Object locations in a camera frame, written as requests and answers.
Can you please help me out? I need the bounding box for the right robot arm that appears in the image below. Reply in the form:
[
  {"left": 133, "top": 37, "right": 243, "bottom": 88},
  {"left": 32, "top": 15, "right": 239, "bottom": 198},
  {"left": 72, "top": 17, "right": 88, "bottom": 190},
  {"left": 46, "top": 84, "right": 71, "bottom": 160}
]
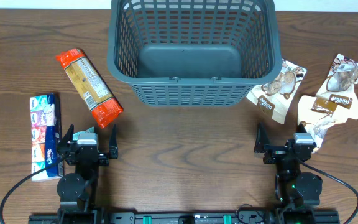
[{"left": 254, "top": 123, "right": 323, "bottom": 223}]

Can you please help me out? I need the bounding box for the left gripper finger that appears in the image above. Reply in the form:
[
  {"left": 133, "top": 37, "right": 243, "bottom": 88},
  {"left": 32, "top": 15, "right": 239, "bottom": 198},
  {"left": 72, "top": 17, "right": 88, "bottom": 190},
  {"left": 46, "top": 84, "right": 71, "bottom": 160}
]
[
  {"left": 108, "top": 125, "right": 118, "bottom": 159},
  {"left": 58, "top": 124, "right": 74, "bottom": 146}
]

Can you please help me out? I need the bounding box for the Kleenex tissue multipack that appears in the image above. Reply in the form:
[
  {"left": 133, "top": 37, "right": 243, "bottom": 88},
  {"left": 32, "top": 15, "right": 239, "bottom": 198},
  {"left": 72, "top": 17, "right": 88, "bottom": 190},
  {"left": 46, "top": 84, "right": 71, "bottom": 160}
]
[{"left": 29, "top": 93, "right": 63, "bottom": 182}]

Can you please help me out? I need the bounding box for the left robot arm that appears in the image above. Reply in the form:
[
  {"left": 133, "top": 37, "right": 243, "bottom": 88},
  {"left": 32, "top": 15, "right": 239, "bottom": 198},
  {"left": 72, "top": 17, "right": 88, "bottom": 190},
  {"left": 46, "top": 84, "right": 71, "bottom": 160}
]
[{"left": 57, "top": 125, "right": 118, "bottom": 224}]

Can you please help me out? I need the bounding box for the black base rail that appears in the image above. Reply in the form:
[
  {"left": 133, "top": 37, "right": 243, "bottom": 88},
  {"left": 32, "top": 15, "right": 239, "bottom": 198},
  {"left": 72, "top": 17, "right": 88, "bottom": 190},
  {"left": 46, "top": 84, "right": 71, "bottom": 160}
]
[{"left": 28, "top": 210, "right": 340, "bottom": 224}]

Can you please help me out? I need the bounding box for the beige cookie snack pouch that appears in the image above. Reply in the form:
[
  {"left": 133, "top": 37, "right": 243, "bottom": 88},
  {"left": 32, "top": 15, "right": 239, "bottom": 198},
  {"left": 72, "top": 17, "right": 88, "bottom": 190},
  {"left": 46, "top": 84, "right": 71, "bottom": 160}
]
[{"left": 316, "top": 54, "right": 358, "bottom": 109}]

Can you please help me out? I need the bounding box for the beige Pantree snack pouch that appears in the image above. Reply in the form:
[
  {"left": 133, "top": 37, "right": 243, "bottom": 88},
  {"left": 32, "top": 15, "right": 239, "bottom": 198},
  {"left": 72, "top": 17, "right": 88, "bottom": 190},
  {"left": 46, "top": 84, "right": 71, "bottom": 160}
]
[{"left": 246, "top": 59, "right": 307, "bottom": 124}]

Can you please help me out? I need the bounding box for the teal snack pack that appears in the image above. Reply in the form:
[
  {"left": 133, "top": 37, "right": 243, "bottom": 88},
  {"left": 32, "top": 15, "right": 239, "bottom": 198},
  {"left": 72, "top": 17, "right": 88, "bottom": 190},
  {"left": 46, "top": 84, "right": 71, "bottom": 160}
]
[{"left": 73, "top": 127, "right": 94, "bottom": 141}]

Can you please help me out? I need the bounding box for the orange biscuit roll package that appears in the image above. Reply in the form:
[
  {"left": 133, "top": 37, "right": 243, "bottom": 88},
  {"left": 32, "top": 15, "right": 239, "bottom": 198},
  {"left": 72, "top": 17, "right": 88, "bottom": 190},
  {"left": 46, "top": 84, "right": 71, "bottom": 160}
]
[{"left": 55, "top": 48, "right": 124, "bottom": 129}]

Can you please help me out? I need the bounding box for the grey plastic slotted basket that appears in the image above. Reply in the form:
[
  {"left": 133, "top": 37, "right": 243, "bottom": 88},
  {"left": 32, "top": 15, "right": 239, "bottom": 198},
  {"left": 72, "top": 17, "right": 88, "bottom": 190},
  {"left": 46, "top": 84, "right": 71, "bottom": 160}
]
[{"left": 107, "top": 0, "right": 282, "bottom": 106}]

